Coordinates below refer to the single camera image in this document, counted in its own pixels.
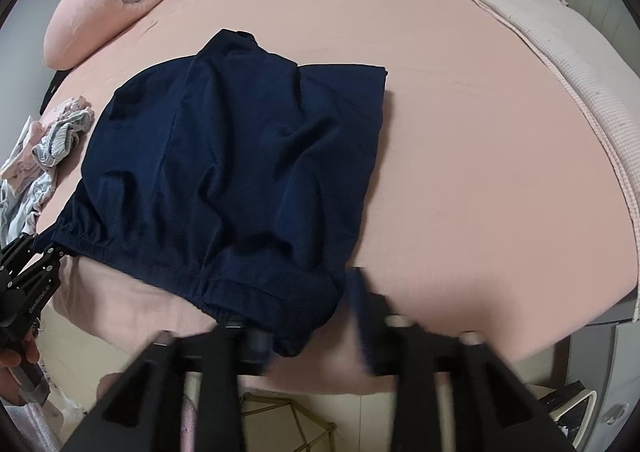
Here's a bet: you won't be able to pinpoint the pile of pastel clothes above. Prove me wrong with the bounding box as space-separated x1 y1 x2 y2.
0 96 93 193

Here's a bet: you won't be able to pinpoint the navy shorts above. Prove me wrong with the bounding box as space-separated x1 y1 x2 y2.
32 29 391 358

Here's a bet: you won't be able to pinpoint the white waffle blanket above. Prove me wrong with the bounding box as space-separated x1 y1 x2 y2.
387 0 640 323

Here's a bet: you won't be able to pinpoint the white plastic object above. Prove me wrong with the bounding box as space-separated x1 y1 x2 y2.
550 389 598 438

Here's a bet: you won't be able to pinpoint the gold wire basket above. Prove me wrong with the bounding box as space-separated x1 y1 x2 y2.
239 392 337 452

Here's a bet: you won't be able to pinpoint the white printed garment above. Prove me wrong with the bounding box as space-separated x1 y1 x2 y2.
32 107 96 170

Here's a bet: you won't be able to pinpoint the rolled pink quilt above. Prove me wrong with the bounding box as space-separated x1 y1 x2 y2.
44 0 198 69

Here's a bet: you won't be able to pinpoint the grey nightstand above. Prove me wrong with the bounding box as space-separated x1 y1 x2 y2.
567 317 640 452

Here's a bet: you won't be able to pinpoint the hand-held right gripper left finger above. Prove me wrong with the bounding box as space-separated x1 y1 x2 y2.
60 319 273 452

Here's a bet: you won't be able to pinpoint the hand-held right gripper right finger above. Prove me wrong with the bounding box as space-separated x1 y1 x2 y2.
347 266 576 452

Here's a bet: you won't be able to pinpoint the light blue shirt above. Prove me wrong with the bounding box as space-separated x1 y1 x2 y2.
0 167 58 243

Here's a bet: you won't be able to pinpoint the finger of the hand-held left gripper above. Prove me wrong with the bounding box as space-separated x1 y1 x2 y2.
0 232 38 273
10 243 63 294

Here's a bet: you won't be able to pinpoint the person's left hand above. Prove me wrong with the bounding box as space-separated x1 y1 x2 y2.
0 327 42 405

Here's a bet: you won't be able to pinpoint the bed with pink sheet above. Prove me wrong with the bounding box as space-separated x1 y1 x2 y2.
37 0 640 395

